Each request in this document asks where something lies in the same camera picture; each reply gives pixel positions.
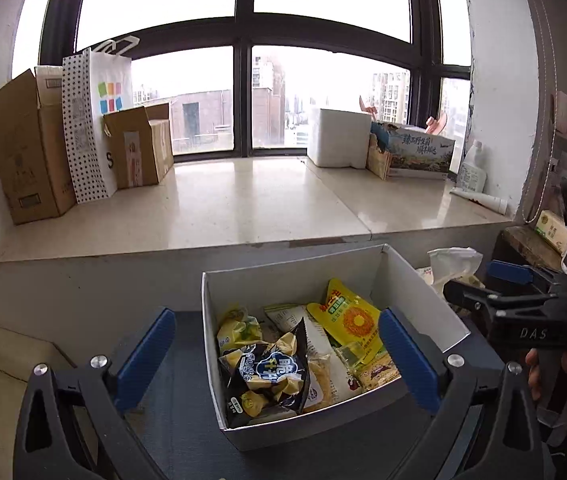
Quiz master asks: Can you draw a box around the small open cardboard box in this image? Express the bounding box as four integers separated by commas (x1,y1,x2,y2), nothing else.
104,103,174,190

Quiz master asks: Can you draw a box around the white dotted paper bag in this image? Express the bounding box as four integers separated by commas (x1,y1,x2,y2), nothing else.
61,36,139,204

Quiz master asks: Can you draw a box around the blue fabric table cloth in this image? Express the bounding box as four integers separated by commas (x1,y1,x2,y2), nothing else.
127,312,431,479

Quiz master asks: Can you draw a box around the small woven basket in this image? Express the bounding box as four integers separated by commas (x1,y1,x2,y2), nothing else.
366,133,392,181

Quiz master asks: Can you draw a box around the yellow sunflower seed bag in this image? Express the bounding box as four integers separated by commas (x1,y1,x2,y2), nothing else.
306,278,383,364

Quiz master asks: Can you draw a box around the beige orange-edged snack bag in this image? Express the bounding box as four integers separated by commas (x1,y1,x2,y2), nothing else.
354,351,401,391

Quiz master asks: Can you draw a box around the black window frame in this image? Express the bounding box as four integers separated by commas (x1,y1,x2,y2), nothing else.
37,0,475,164

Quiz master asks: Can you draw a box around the white plastic bottle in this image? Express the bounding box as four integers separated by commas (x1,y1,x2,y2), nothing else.
457,140,487,193

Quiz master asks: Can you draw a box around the white tube on sill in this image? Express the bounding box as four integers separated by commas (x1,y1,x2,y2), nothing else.
449,188,508,216

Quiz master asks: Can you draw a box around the yellow-green chips bag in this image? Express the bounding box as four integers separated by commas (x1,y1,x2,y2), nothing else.
216,308,263,356

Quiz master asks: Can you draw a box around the green-beige small carton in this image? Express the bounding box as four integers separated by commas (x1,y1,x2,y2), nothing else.
535,210,567,256

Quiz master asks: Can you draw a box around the wooden side shelf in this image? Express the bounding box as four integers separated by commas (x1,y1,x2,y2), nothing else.
494,226,561,272

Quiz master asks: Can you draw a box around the white cardboard storage box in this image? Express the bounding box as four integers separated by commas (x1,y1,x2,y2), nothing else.
201,245,470,451

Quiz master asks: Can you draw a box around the tall brown cardboard box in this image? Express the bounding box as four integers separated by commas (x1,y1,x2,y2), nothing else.
0,65,75,226

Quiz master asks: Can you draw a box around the black yellow chips bag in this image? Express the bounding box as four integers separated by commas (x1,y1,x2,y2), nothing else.
218,321,309,429

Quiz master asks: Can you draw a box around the white foam box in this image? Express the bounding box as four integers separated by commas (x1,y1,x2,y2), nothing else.
307,108,371,169

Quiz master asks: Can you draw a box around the printed landscape tissue box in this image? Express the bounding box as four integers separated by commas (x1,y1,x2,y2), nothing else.
382,122,455,180

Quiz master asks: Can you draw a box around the beige tissue pack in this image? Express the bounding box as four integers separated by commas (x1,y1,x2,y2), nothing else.
417,247,485,298

